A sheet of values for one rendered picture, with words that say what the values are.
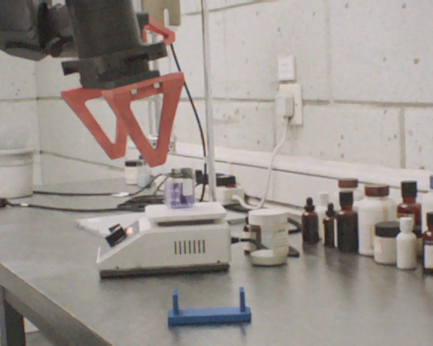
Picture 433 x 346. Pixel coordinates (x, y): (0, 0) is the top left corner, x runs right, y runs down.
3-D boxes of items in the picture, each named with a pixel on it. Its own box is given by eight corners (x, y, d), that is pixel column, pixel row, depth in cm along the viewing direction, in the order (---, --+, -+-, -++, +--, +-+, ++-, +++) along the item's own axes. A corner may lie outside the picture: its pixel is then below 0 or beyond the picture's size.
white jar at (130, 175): (134, 181, 256) (134, 159, 255) (152, 182, 253) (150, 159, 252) (120, 184, 251) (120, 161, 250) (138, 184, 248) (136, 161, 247)
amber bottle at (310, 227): (311, 244, 153) (309, 198, 152) (298, 242, 155) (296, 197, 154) (323, 241, 155) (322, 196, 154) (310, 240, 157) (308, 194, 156)
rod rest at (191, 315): (167, 324, 107) (166, 295, 106) (168, 317, 110) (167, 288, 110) (251, 321, 107) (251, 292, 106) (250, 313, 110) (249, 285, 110)
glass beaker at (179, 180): (204, 208, 141) (202, 157, 140) (186, 214, 136) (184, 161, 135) (171, 208, 144) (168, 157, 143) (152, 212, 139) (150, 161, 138)
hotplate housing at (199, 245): (97, 279, 133) (94, 226, 132) (100, 261, 146) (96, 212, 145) (247, 269, 135) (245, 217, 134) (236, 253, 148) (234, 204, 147)
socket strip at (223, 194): (223, 206, 201) (223, 186, 201) (155, 189, 237) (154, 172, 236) (246, 203, 204) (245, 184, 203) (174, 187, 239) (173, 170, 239)
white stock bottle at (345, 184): (365, 231, 162) (364, 176, 161) (364, 237, 157) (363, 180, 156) (335, 231, 163) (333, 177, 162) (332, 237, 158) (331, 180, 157)
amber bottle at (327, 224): (343, 245, 150) (342, 201, 149) (332, 248, 148) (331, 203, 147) (330, 244, 152) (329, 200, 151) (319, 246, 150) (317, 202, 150)
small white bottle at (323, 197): (317, 240, 156) (316, 194, 156) (315, 236, 159) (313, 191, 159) (335, 239, 157) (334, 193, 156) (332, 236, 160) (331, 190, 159)
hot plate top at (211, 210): (147, 222, 133) (146, 217, 133) (145, 211, 145) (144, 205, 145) (228, 218, 134) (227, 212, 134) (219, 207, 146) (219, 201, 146)
